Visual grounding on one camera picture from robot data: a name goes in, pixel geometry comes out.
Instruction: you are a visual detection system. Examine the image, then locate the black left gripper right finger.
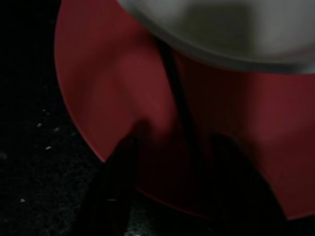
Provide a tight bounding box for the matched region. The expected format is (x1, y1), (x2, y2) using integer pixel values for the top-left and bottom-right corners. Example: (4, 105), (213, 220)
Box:
(210, 134), (293, 236)

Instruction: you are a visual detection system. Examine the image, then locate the white bowl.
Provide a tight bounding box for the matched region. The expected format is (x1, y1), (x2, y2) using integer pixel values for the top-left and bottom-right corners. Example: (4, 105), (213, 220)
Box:
(117, 0), (315, 75)

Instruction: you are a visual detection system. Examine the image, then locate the red plate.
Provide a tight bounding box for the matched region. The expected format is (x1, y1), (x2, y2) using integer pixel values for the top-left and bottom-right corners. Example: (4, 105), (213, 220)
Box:
(54, 0), (315, 221)

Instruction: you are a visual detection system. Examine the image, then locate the thin black utensil handle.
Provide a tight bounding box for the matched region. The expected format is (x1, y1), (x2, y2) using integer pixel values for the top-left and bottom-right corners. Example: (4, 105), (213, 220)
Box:
(156, 39), (205, 158)

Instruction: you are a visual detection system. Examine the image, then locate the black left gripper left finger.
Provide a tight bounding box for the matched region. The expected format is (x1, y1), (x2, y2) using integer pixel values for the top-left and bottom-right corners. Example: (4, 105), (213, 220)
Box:
(91, 127), (148, 236)

